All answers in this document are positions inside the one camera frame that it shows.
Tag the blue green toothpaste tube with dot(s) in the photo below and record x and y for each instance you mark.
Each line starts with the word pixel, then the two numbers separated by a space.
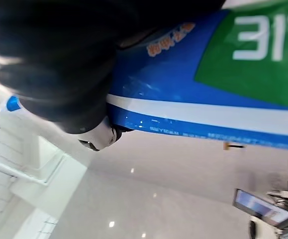
pixel 173 82

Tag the right robot hand black cloth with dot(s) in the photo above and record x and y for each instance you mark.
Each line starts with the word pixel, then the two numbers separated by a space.
pixel 49 59

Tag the computer monitor with lit screen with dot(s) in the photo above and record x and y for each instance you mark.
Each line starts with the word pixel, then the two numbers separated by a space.
pixel 260 207

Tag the yellow black wall fixture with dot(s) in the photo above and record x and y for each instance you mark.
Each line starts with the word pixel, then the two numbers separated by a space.
pixel 233 146

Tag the white desk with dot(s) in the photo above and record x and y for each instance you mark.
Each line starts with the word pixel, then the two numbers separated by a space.
pixel 263 230

